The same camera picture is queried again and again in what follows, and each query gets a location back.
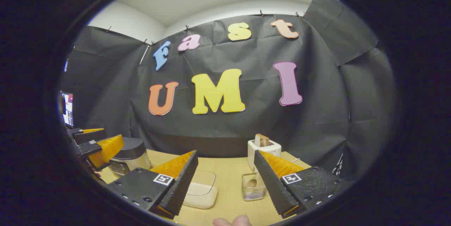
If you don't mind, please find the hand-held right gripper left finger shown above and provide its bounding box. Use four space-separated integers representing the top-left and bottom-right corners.
107 150 198 219

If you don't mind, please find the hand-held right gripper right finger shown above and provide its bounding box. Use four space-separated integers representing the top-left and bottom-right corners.
254 150 347 219

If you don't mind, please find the metal wire chopstick holder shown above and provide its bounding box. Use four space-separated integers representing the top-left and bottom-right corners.
242 172 267 201

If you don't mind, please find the black silver rice cooker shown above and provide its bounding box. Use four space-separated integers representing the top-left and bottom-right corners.
109 137 152 176

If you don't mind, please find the clear glass rice container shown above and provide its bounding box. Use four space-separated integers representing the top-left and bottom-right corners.
183 170 218 209

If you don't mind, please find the computer monitor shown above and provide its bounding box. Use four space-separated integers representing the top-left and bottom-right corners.
62 92 74 128

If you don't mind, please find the white toaster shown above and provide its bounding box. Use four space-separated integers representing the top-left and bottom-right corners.
247 139 282 172

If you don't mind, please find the toasted bread slice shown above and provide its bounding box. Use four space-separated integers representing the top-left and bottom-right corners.
255 133 270 147

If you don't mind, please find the black backdrop cloth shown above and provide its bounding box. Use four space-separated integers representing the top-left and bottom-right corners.
60 0 395 181

